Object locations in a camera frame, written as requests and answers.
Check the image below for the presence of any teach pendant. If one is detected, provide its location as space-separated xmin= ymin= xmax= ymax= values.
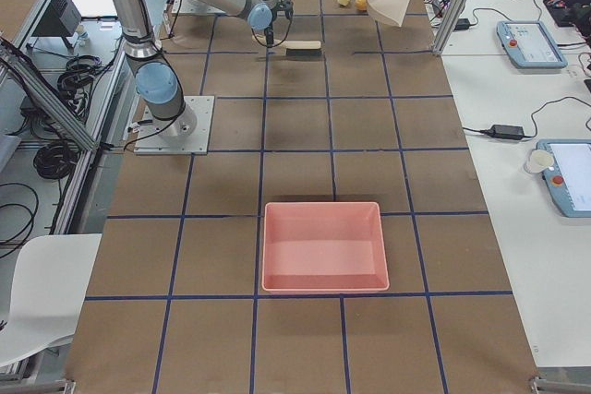
xmin=496 ymin=21 xmax=568 ymax=69
xmin=537 ymin=139 xmax=590 ymax=218

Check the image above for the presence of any aluminium frame post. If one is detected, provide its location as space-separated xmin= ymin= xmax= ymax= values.
xmin=431 ymin=0 xmax=490 ymax=57

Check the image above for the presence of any brown potato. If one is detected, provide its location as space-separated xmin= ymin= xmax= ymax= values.
xmin=354 ymin=0 xmax=368 ymax=12

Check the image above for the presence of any pink plastic bin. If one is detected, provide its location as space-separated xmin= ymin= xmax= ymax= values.
xmin=261 ymin=202 xmax=390 ymax=294

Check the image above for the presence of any white chair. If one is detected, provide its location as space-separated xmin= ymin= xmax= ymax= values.
xmin=1 ymin=233 xmax=102 ymax=366

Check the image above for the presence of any far teach pendant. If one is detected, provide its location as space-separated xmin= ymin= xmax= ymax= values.
xmin=496 ymin=21 xmax=568 ymax=69

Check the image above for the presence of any black power adapter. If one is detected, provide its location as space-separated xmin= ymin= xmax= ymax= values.
xmin=488 ymin=124 xmax=525 ymax=140

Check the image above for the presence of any near teach pendant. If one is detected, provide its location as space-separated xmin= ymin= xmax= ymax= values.
xmin=537 ymin=139 xmax=590 ymax=218

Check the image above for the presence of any beige hand brush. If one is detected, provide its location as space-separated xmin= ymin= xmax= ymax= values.
xmin=252 ymin=33 xmax=322 ymax=58

